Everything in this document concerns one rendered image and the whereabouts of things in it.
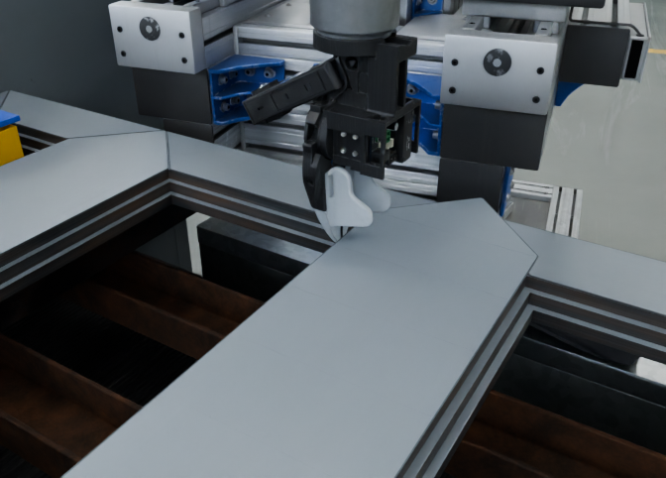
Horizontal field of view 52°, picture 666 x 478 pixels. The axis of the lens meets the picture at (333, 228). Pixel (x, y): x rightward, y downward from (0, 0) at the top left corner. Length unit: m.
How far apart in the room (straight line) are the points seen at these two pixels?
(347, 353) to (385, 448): 0.10
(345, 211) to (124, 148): 0.38
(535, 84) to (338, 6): 0.38
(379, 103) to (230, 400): 0.27
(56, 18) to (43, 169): 0.46
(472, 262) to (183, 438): 0.32
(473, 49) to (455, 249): 0.30
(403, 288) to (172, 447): 0.25
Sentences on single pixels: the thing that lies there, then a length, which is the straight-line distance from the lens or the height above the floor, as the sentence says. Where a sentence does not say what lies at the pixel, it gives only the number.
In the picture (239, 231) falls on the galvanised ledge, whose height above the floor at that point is 0.68.
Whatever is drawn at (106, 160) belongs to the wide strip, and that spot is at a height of 0.85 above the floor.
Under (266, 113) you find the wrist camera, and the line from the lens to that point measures 0.64.
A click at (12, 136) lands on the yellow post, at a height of 0.86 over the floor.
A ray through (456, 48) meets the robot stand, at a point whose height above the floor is 0.98.
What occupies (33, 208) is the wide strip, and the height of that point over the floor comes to 0.85.
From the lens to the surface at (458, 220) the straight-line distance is 0.72.
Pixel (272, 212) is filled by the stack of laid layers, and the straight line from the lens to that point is 0.76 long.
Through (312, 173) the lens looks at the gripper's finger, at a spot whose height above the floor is 0.94.
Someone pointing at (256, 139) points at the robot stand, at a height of 0.76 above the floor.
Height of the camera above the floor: 1.20
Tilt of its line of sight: 30 degrees down
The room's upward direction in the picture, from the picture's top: straight up
